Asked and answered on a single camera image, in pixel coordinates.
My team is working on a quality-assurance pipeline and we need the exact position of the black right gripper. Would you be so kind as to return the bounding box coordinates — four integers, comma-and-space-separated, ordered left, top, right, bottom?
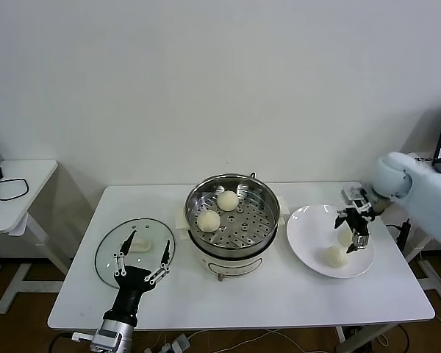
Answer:
333, 208, 376, 255

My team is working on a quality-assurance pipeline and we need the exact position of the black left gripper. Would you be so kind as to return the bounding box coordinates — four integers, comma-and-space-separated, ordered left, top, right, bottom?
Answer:
103, 230, 172, 327

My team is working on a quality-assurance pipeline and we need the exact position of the round glass pot lid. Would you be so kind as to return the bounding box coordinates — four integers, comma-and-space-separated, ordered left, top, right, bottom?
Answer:
93, 217, 177, 288

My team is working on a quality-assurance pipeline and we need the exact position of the white steamed baozi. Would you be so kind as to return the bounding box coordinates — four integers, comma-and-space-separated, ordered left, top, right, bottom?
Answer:
318, 245, 351, 268
197, 210, 221, 232
216, 190, 240, 213
337, 229, 356, 248

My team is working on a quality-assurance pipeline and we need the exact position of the stainless steel steamer basket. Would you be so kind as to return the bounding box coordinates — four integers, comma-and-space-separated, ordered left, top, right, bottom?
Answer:
185, 174, 282, 258

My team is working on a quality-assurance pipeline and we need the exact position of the white round plate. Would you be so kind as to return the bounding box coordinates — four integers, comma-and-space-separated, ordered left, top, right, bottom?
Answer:
286, 204, 375, 279

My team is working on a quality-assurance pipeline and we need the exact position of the white electric cooker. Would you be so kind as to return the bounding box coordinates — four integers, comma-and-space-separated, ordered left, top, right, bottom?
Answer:
175, 171, 290, 283

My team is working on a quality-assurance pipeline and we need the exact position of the white power strip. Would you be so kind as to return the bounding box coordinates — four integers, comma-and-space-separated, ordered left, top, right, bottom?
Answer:
157, 333, 192, 353

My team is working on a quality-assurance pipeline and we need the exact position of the white side table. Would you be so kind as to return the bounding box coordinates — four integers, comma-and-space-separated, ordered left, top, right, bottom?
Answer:
0, 158, 73, 314
404, 152, 441, 308

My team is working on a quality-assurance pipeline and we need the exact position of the white work table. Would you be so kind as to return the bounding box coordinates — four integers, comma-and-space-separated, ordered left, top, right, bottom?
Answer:
47, 181, 437, 353

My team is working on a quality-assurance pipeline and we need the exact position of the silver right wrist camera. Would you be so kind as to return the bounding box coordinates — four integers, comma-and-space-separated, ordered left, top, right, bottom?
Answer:
340, 186, 370, 213

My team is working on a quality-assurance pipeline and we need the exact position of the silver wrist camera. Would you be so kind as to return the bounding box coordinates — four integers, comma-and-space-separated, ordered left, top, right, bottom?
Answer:
71, 325, 124, 353
340, 186, 370, 213

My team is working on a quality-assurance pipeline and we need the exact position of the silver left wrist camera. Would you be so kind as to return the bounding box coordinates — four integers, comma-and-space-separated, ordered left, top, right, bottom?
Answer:
71, 325, 124, 353

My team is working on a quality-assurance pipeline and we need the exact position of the black cable loop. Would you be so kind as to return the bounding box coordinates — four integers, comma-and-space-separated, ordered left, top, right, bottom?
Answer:
0, 177, 31, 202

